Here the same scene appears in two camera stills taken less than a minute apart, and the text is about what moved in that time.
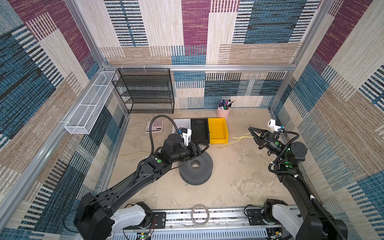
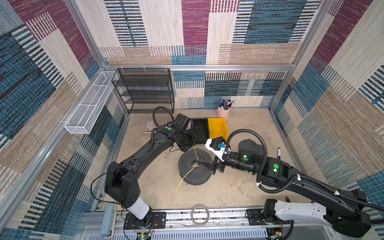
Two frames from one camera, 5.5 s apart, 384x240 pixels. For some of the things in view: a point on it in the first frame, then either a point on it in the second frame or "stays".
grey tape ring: x=192 y=218 stays
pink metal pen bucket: x=222 y=113 stays
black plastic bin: x=199 y=130 stays
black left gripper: x=197 y=150 to x=192 y=141
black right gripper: x=267 y=137 to x=217 y=162
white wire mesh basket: x=82 y=119 stays
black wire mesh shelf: x=146 y=90 stays
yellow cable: x=229 y=143 to x=195 y=165
